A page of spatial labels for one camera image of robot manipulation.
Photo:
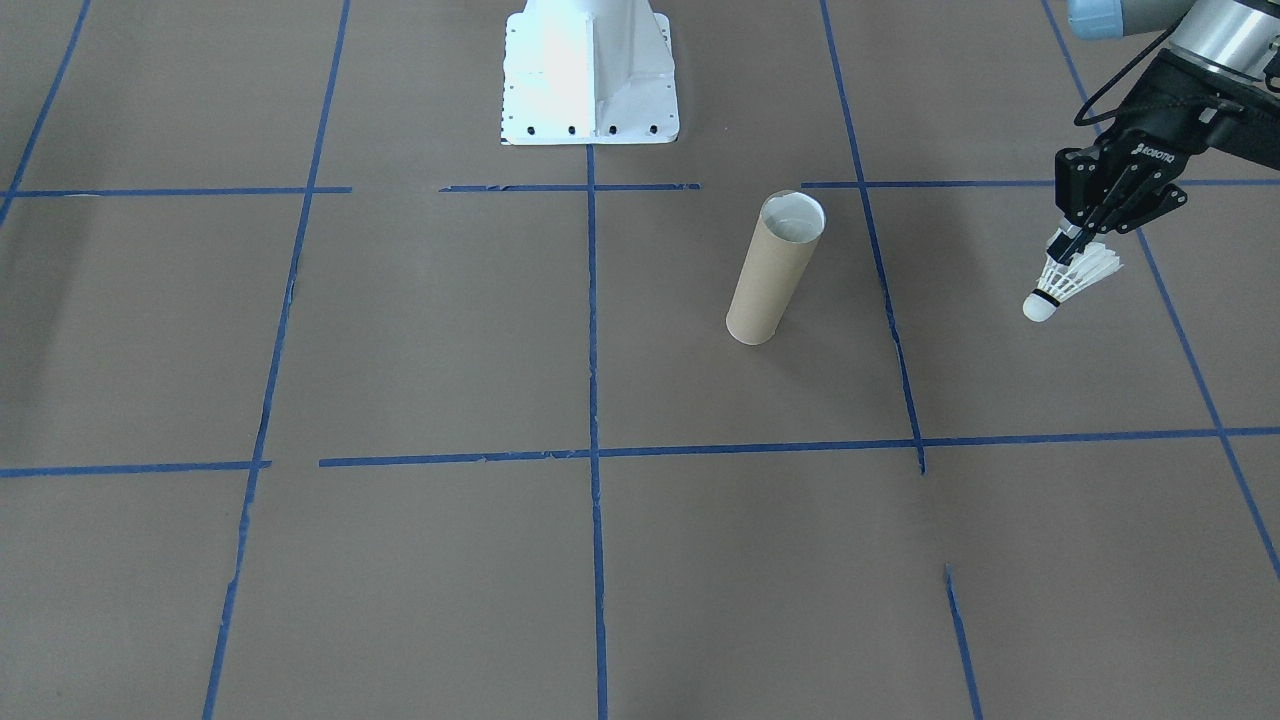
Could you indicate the white feather shuttlecock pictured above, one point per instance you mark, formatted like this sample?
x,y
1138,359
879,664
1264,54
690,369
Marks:
x,y
1075,282

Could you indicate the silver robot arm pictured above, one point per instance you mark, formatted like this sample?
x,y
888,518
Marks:
x,y
1235,30

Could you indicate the brown cardboard tube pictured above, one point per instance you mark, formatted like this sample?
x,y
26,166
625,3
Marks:
x,y
765,290

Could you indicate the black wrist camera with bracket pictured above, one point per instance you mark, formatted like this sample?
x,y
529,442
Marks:
x,y
1245,135

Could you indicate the white robot pedestal with plate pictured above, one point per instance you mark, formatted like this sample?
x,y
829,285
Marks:
x,y
590,80

